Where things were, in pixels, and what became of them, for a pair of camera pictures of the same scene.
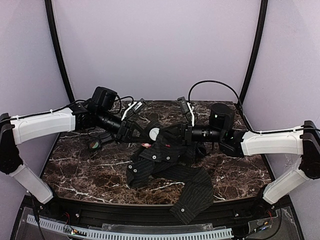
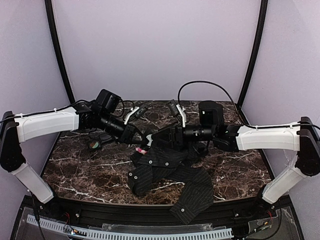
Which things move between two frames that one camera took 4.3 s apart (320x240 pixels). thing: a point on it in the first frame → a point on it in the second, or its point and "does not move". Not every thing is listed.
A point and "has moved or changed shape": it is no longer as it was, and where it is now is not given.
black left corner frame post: [48, 5] does not move
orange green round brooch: [94, 145] does not move
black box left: [97, 148] does not move
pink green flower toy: [146, 145] has moved or changed shape
